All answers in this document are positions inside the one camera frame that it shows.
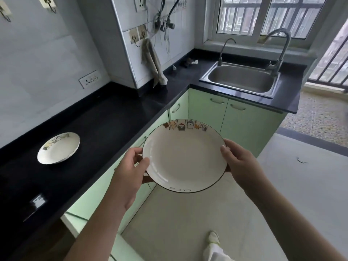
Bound person's right hand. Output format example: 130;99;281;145
220;138;270;198

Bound person's left hand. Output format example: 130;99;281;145
111;147;154;212

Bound white plate with cartoon rim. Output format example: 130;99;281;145
142;119;228;194

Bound person's right forearm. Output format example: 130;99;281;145
244;184;346;261

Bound person's left forearm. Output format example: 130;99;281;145
63;197;137;261

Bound wide green cabinet door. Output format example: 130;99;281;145
66;111;171;235

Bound black stone countertop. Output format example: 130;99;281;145
0;47;308;261

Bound narrow green cabinet door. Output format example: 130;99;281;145
168;89;190;121

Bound stainless steel sink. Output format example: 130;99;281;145
199;61;281;100

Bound white plate with floral print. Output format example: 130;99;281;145
37;132;80;165

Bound person's white slipper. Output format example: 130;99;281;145
202;230;232;261

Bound dark scrap on counter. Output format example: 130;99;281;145
180;58;199;69

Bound beige hanging cloth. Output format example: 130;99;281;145
140;38;169;88

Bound small chrome tap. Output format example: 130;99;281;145
217;38;237;67

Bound large chrome kitchen faucet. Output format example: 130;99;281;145
262;28;292;77

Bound dark metal balcony railing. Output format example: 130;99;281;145
308;24;348;93

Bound white framed window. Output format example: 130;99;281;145
212;0;327;49

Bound white wall socket strip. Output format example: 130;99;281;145
78;70;102;89

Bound white hanging cables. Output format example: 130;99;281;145
146;0;178;71

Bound grey flexible hose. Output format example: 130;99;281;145
159;0;183;32

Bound white adhesive wall hook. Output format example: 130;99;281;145
0;2;13;23
38;0;58;13

